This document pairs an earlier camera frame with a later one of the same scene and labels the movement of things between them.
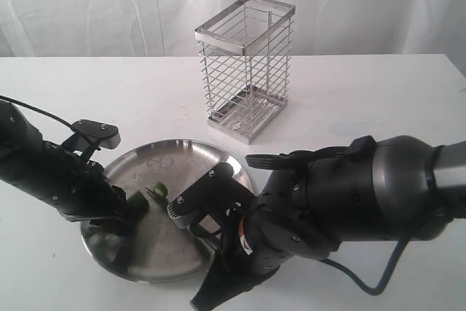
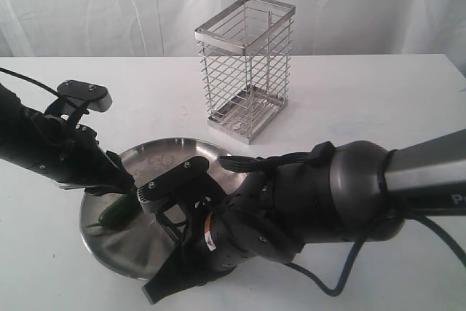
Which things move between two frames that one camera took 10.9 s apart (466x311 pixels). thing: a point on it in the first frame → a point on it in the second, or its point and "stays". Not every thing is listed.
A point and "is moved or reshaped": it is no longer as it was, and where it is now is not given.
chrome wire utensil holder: (245, 54) stays
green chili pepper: (137, 208) is moved or reshaped
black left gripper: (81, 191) → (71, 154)
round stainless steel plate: (153, 247) stays
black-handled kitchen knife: (160, 199) is moved or reshaped
